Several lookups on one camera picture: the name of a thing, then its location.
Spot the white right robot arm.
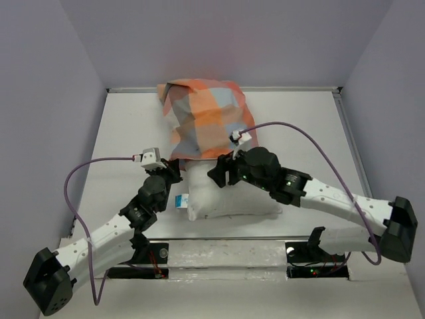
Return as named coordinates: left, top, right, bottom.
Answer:
left=207, top=147, right=418, bottom=263

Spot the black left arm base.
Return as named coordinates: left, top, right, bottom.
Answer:
left=108, top=241, right=169, bottom=280

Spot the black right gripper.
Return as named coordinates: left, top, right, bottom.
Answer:
left=208, top=142, right=272, bottom=191

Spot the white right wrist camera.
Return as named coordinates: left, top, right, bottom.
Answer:
left=229, top=130, right=252, bottom=160

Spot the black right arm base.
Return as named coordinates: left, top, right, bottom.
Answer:
left=286, top=227, right=349, bottom=279

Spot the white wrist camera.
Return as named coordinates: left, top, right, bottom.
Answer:
left=141, top=148, right=163, bottom=170
left=229, top=130, right=252, bottom=160

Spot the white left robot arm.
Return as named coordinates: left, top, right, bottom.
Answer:
left=23, top=159, right=182, bottom=316

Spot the colourful checked pillowcase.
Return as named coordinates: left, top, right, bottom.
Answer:
left=157, top=79, right=255, bottom=161

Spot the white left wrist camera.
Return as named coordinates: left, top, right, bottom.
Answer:
left=141, top=148, right=163, bottom=170

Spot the white pillow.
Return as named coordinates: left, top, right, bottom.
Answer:
left=185, top=160, right=283, bottom=221

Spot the aluminium table edge rail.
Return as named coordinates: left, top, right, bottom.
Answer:
left=106, top=86, right=343, bottom=94

